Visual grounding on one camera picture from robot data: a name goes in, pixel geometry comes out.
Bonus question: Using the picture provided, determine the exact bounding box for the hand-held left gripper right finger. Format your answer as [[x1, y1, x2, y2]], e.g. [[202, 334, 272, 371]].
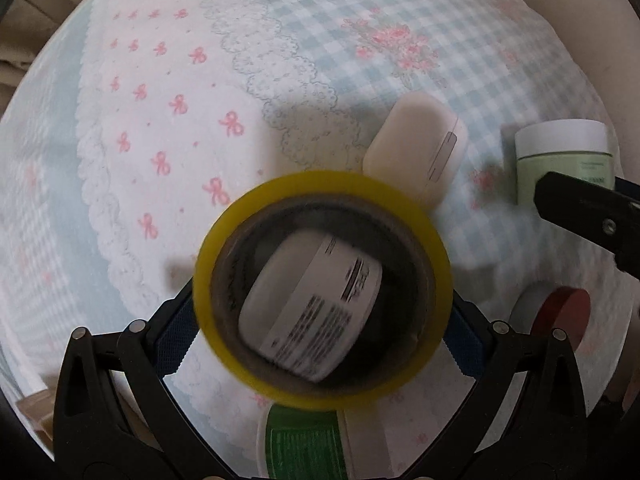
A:
[[439, 296, 589, 480]]

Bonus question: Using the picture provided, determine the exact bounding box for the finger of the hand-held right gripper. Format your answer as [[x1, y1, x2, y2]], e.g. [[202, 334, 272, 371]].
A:
[[533, 171, 640, 276]]

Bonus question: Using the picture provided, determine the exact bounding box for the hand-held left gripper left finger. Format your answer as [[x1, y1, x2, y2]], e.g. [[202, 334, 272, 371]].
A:
[[53, 276, 232, 480]]

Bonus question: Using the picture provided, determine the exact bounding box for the yellow tape roll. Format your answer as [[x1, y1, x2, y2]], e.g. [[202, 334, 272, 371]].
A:
[[193, 170, 455, 414]]

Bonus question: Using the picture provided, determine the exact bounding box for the pale green jar white lid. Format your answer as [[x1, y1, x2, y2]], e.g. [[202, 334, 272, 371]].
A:
[[514, 119, 619, 206]]

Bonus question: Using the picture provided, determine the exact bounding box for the red round container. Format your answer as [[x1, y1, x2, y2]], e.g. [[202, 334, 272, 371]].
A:
[[510, 286, 592, 354]]

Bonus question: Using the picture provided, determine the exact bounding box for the white cream jar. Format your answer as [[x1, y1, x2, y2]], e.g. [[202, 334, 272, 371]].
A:
[[237, 233, 384, 382]]

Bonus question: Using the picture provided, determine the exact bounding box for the green labelled bottle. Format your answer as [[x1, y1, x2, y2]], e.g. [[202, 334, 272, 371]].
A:
[[256, 403, 357, 480]]

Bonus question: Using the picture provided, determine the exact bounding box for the printed bed sheet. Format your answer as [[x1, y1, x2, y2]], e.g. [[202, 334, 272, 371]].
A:
[[0, 0, 632, 476]]

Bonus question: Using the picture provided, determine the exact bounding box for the white plastic case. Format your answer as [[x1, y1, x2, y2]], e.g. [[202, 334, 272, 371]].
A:
[[362, 92, 470, 208]]

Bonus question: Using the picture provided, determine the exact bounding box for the beige curtain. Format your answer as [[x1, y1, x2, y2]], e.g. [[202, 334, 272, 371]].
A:
[[0, 0, 121, 111]]

